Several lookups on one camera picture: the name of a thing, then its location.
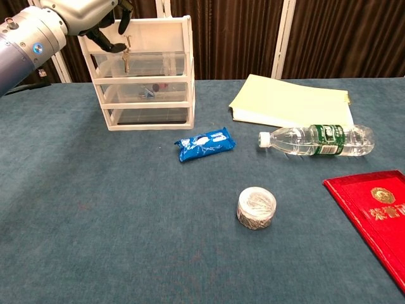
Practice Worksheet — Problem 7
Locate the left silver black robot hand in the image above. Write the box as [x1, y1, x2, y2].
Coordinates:
[39, 0, 134, 53]

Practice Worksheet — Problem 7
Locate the white plastic drawer organizer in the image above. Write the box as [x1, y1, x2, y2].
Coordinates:
[77, 15, 196, 132]

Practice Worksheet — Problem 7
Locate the dark pleated curtain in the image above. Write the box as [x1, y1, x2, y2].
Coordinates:
[0, 0, 405, 85]

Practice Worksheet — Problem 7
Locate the blue felt table mat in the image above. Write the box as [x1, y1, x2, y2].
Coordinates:
[0, 77, 405, 304]

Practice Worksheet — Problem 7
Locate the blue snack packet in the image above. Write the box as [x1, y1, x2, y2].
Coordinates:
[173, 127, 237, 163]

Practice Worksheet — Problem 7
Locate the pale yellow paper notebook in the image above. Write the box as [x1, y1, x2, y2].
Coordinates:
[228, 73, 355, 128]

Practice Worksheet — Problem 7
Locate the clear green-label water bottle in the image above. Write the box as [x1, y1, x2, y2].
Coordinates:
[258, 123, 375, 158]

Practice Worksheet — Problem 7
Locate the round clear paper clip box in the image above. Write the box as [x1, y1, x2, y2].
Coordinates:
[236, 186, 277, 232]

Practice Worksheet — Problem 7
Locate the red certificate book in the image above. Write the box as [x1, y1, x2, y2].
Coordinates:
[322, 170, 405, 294]

